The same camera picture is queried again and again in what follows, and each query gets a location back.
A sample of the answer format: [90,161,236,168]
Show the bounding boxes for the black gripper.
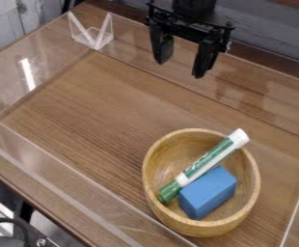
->
[145,0,235,78]

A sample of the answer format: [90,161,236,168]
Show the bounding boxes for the green white marker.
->
[157,128,249,203]

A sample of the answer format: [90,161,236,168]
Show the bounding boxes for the brown wooden bowl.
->
[141,128,260,237]

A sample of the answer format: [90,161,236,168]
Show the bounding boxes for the blue rectangular block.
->
[177,166,237,220]

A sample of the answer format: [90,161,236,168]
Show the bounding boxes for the clear acrylic corner bracket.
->
[66,12,113,50]

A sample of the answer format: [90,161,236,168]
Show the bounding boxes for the clear acrylic tray wall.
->
[0,123,196,247]

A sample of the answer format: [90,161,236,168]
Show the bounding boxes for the black cable lower left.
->
[0,217,33,247]

